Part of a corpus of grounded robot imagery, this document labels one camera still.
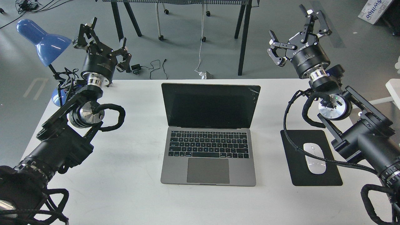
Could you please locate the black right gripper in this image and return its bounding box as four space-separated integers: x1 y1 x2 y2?
267 4 333 79

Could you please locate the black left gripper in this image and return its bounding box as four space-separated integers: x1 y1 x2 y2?
73 17 132 83

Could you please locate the grey laptop computer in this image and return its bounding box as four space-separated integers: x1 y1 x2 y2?
161 83 261 187

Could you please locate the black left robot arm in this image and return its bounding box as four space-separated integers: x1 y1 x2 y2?
1 18 131 225

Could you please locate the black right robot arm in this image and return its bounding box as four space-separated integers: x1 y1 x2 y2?
267 5 400 225

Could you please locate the black background table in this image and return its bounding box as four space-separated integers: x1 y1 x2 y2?
102 0 260 76

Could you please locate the blue desk lamp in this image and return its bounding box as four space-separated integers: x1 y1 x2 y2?
16 19 72 107

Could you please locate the cardboard box with blue print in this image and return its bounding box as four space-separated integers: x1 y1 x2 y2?
358 0 394 25

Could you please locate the white furniture piece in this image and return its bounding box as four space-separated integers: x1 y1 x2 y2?
369 78 400 109

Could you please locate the white computer mouse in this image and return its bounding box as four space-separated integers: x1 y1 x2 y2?
303 143 326 175

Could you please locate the black mouse pad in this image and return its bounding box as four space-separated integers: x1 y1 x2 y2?
280 130 343 186

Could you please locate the black power adapter with cable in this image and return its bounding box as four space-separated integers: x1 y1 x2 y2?
130 59 168 80

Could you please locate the black cable bundle on floor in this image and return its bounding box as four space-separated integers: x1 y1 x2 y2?
0 0 74 29

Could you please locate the white power adapter with cable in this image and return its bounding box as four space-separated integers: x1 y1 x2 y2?
194 0 207 80

